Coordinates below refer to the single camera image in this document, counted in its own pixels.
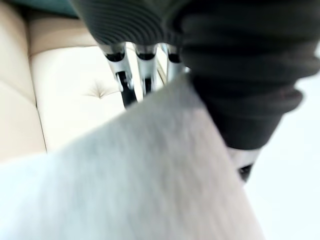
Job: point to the cream leather sofa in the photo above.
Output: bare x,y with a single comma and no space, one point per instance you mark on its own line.
55,82

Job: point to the light grey cushion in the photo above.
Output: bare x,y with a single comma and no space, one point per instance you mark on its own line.
140,175

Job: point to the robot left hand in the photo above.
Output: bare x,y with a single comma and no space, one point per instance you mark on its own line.
225,62

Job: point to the teal cushion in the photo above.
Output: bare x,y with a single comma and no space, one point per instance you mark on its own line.
45,7

